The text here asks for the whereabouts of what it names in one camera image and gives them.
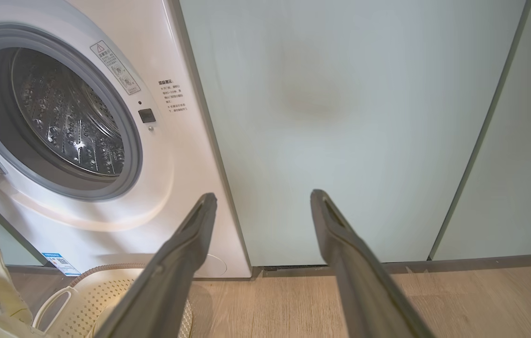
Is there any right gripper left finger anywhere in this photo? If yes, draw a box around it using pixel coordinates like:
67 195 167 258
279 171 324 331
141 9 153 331
94 192 218 338

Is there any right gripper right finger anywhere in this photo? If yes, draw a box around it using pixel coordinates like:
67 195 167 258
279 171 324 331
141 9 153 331
310 189 436 338

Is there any cream perforated laundry basket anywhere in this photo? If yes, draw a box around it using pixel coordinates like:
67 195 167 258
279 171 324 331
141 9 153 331
33 263 194 338

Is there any white front-load washing machine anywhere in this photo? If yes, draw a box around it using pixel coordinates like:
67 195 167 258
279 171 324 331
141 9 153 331
0 0 253 280

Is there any round filter cover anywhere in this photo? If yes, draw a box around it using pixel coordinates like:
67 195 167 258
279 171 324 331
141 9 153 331
195 253 228 277

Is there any blue energy label sticker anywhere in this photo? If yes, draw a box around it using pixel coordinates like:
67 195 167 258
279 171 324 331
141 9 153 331
41 253 82 277

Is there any dark grey cabinet plinth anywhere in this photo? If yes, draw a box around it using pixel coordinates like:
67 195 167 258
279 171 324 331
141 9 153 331
252 253 531 277

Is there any wide mint cabinet panel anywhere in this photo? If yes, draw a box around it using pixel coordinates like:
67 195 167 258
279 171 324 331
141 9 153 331
178 0 527 267

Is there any narrow mint cabinet panel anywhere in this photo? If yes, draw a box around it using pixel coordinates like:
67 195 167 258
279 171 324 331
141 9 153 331
433 0 531 261

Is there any steel washer drum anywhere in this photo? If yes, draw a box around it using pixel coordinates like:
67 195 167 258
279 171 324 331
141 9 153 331
11 47 125 178

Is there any white warning sticker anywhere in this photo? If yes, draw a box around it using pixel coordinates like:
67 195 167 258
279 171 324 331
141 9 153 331
90 40 141 96

